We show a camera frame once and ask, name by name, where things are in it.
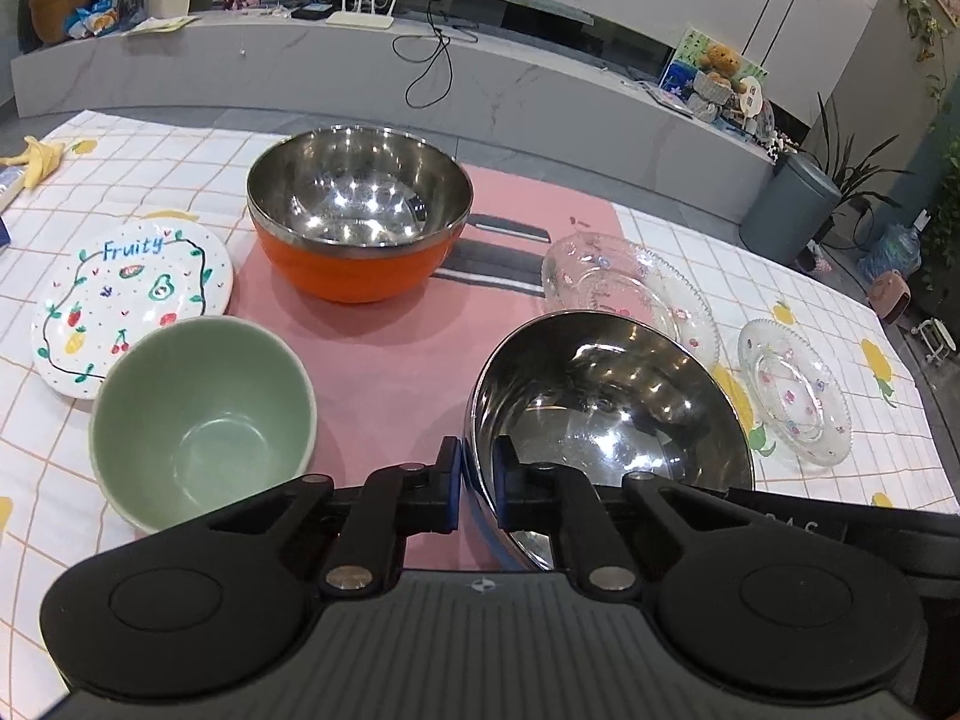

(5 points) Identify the green ceramic bowl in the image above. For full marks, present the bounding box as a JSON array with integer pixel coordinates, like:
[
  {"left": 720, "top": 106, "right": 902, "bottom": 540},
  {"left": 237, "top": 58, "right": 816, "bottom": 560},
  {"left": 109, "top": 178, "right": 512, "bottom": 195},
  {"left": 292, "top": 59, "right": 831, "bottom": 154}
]
[{"left": 88, "top": 316, "right": 319, "bottom": 533}]

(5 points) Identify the large clear glass plate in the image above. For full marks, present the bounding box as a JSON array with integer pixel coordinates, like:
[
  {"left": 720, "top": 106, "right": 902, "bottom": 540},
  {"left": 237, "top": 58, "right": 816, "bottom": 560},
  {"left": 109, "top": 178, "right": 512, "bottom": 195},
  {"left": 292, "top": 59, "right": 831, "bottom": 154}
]
[{"left": 542, "top": 232, "right": 721, "bottom": 371}]

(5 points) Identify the small clear glass plate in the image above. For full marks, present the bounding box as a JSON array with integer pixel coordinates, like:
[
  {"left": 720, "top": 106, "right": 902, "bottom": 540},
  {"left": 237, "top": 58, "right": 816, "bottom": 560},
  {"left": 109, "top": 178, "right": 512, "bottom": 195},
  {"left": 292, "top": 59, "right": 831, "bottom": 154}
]
[{"left": 737, "top": 319, "right": 853, "bottom": 468}]

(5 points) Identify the orange steel bowl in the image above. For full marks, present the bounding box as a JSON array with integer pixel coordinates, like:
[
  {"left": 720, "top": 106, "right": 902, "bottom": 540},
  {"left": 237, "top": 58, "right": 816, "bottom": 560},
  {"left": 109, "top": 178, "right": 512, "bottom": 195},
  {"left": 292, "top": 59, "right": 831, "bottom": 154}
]
[{"left": 247, "top": 125, "right": 473, "bottom": 304}]

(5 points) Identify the white fruity painted plate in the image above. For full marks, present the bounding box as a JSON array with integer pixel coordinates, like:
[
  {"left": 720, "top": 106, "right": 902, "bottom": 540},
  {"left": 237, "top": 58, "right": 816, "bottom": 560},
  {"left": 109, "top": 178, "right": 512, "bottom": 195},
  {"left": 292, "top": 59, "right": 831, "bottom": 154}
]
[{"left": 29, "top": 218, "right": 235, "bottom": 400}]

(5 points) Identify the grey trash bin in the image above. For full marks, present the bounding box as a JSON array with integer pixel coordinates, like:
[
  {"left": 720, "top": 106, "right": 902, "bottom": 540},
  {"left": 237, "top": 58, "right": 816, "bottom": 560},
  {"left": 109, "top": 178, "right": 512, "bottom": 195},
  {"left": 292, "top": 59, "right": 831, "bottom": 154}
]
[{"left": 739, "top": 153, "right": 841, "bottom": 265}]

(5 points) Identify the checked lemon tablecloth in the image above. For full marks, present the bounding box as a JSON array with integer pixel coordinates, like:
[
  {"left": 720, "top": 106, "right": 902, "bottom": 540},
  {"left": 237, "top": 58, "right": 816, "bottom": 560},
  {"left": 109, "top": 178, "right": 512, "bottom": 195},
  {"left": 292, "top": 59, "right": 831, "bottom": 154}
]
[{"left": 2, "top": 109, "right": 958, "bottom": 718}]

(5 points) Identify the pink small heater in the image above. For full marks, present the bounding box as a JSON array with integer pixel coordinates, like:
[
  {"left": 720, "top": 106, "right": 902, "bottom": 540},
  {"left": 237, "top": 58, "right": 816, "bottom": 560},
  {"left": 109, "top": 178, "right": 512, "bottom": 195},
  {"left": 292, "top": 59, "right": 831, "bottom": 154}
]
[{"left": 867, "top": 270, "right": 911, "bottom": 323}]

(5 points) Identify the white small stool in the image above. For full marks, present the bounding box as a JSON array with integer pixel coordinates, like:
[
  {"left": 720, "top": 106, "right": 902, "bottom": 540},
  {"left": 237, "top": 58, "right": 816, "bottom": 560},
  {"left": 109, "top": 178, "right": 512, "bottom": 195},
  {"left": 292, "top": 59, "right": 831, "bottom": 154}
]
[{"left": 910, "top": 317, "right": 958, "bottom": 366}]

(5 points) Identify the water bottle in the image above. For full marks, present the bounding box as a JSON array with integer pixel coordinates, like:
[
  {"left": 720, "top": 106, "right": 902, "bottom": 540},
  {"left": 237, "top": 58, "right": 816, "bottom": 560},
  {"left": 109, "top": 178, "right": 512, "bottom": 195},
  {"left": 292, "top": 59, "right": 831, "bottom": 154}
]
[{"left": 857, "top": 223, "right": 921, "bottom": 281}]

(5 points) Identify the green potted plant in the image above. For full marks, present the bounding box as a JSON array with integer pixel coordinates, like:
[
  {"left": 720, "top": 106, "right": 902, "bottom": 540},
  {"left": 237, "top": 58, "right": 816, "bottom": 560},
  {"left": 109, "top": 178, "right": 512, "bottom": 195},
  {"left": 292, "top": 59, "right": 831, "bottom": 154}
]
[{"left": 800, "top": 96, "right": 911, "bottom": 244}]

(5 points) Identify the teddy bear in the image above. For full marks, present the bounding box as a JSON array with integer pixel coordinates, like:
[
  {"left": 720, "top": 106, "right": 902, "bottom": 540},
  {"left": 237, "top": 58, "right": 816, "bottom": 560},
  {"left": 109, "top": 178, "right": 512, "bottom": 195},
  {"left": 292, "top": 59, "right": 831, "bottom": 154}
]
[{"left": 698, "top": 43, "right": 742, "bottom": 93}]

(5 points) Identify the white wifi router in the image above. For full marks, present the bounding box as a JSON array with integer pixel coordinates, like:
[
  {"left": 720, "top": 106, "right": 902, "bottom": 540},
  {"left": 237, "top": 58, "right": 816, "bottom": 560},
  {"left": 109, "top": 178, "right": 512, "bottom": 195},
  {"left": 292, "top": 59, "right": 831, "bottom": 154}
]
[{"left": 327, "top": 0, "right": 397, "bottom": 31}]

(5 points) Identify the black cable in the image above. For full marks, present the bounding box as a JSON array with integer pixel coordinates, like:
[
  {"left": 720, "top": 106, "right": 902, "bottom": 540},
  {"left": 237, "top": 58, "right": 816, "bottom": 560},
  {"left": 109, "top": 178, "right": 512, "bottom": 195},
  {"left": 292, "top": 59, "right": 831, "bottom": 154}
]
[{"left": 389, "top": 1, "right": 482, "bottom": 111}]

